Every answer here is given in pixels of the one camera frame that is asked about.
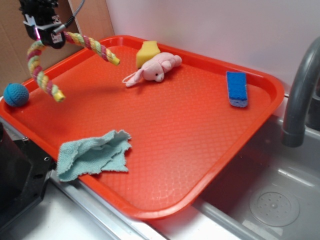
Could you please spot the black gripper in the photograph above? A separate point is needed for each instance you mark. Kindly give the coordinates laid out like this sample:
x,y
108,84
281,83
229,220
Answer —
x,y
41,13

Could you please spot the multicolored braided rope toy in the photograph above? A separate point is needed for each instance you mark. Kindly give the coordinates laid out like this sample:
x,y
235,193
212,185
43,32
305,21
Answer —
x,y
43,81

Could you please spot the blue textured ball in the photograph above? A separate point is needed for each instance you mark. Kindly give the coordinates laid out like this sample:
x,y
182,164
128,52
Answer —
x,y
16,95

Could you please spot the yellow sponge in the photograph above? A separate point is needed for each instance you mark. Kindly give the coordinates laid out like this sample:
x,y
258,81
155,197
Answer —
x,y
148,50

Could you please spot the pink plush bunny toy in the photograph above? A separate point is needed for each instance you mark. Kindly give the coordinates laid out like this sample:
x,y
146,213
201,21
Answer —
x,y
154,69

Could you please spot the teal microfiber cloth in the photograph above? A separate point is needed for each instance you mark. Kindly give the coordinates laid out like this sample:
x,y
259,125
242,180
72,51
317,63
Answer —
x,y
93,155

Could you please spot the orange plastic tray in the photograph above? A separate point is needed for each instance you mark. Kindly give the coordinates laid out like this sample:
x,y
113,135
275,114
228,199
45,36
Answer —
x,y
183,130

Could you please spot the blue sponge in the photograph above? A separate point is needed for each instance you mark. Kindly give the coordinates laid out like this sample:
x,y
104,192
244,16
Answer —
x,y
237,89

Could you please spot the gray faucet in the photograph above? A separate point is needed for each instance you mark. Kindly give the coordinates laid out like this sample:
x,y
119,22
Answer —
x,y
303,105

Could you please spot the gray toy sink basin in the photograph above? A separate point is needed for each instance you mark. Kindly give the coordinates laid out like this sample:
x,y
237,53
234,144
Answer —
x,y
268,191

